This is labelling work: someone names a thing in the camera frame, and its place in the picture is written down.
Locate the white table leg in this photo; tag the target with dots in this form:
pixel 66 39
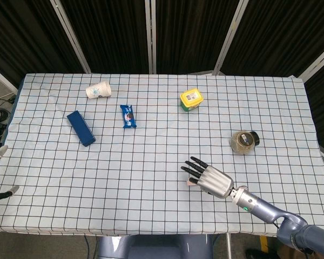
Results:
pixel 228 246

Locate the blue cookie packet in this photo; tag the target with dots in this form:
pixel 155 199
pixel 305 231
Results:
pixel 129 116

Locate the black folding partition screen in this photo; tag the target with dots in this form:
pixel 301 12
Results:
pixel 118 35

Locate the dark blue rectangular box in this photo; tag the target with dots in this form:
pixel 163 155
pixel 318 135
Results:
pixel 81 128

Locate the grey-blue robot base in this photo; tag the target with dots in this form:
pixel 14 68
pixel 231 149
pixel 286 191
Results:
pixel 151 246

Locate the glass jar black lid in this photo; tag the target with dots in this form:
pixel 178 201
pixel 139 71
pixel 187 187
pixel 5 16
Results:
pixel 244 141

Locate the checkered light blue tablecloth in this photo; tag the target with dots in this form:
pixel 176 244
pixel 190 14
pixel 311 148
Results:
pixel 140 175

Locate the yellow lid green container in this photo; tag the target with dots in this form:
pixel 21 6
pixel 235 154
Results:
pixel 191 99

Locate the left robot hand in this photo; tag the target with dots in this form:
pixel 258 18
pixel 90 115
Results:
pixel 1 151

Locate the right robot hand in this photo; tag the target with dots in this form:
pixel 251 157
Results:
pixel 216 182

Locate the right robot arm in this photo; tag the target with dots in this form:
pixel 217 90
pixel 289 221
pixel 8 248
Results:
pixel 270 211

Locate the white paper cup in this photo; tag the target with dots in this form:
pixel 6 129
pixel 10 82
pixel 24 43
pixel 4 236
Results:
pixel 98 90

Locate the yellow floor object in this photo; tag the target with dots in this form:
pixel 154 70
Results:
pixel 264 242

